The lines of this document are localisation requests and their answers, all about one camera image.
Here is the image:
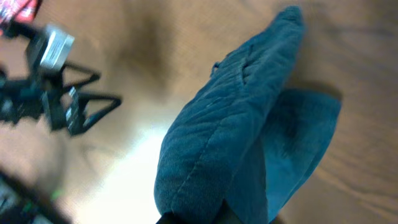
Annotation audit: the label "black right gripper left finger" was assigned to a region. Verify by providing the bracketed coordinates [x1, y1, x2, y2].
[156, 212, 187, 224]

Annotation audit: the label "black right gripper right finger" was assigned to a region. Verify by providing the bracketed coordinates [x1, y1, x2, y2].
[214, 200, 243, 224]

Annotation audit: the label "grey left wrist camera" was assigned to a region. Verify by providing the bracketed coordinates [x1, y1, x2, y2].
[25, 24, 75, 74]

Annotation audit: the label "dark blue shorts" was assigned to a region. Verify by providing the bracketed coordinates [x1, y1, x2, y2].
[154, 5, 341, 224]

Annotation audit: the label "black red clothes pile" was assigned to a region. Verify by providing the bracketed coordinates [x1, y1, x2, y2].
[1, 0, 42, 25]

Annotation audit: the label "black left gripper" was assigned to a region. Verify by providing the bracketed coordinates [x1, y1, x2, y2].
[1, 62, 122, 136]

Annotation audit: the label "black aluminium mounting rail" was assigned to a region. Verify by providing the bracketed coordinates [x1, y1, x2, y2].
[1, 171, 72, 224]

